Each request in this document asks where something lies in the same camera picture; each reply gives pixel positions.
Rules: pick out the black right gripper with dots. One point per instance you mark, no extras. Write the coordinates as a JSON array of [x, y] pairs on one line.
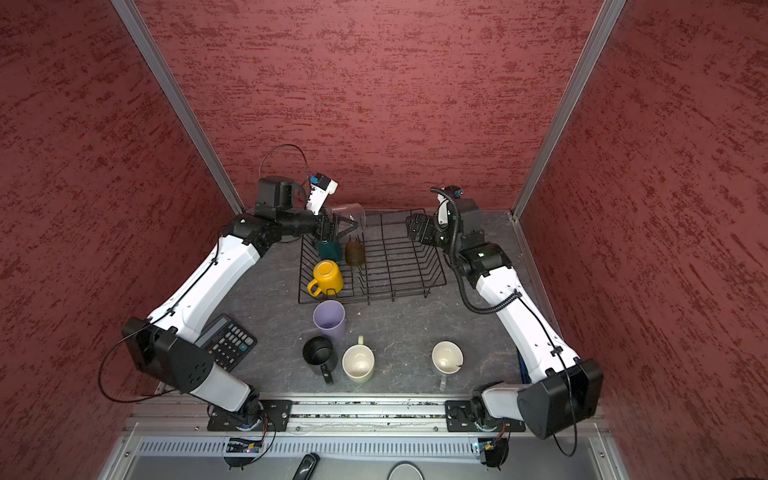
[[431, 222]]

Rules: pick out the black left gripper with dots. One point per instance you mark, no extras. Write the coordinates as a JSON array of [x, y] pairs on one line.
[[329, 235]]

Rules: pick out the teal green cup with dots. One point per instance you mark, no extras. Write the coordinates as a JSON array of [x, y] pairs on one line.
[[329, 250]]

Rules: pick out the clear glass cup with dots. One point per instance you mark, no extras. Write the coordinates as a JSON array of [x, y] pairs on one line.
[[353, 212]]

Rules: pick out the olive glass cup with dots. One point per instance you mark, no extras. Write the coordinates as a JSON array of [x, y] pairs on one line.
[[355, 255]]

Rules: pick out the yellow mug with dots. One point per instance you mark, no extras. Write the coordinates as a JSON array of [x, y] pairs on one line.
[[327, 279]]

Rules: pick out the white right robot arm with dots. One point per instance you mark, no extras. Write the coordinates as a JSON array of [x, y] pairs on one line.
[[564, 388]]

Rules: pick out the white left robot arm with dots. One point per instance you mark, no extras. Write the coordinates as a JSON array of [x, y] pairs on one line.
[[164, 346]]

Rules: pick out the lilac plastic cup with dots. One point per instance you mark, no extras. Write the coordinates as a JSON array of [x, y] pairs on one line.
[[329, 317]]

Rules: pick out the black mug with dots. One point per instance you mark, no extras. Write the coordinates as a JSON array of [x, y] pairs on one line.
[[319, 354]]

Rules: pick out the cream mug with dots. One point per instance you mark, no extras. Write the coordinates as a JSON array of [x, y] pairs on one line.
[[358, 362]]

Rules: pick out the black calculator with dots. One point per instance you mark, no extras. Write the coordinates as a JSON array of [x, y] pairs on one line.
[[227, 341]]

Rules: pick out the black remote handset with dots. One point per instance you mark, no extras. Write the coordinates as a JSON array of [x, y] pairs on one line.
[[306, 467]]

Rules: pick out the grey round object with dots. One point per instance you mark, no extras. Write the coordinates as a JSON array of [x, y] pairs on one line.
[[405, 470]]

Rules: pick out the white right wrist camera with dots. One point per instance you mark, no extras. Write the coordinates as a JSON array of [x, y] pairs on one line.
[[442, 213]]

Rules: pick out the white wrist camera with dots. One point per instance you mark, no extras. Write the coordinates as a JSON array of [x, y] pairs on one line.
[[442, 213], [321, 187]]

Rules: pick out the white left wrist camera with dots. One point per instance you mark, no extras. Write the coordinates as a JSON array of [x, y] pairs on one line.
[[321, 187]]

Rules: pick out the black wire dish rack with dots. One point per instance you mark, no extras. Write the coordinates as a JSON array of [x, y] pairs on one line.
[[395, 266]]

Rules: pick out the white mug grey handle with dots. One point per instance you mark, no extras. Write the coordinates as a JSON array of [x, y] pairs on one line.
[[447, 359]]

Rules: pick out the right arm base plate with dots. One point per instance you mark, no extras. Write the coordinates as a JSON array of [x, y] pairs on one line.
[[463, 416]]

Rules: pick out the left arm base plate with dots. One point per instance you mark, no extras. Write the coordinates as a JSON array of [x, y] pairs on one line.
[[274, 415]]

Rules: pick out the aluminium corner post left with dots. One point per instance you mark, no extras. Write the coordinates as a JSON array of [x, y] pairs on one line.
[[132, 19]]

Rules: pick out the aluminium corner post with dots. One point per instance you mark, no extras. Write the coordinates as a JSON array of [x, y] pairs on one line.
[[600, 32], [132, 19]]

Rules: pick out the aluminium corner post right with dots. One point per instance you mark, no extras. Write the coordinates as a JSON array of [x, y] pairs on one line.
[[600, 32]]

